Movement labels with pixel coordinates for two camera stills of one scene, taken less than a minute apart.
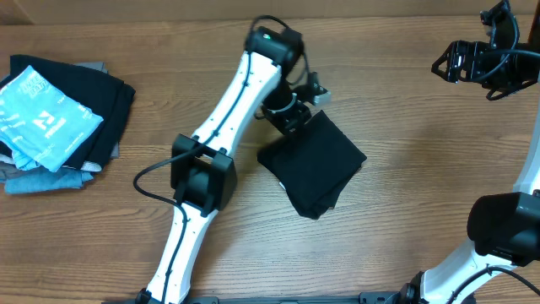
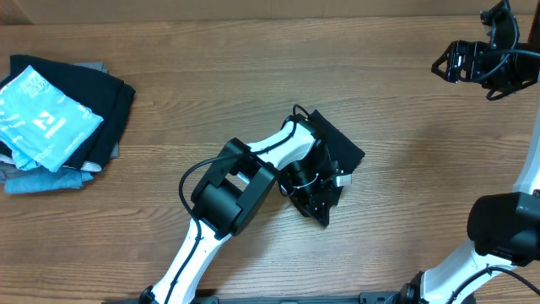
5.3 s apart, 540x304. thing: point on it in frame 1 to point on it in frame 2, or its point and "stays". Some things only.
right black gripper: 456,55 stays
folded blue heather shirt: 39,180 stays
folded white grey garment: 8,168 stays
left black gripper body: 288,117 to 309,187
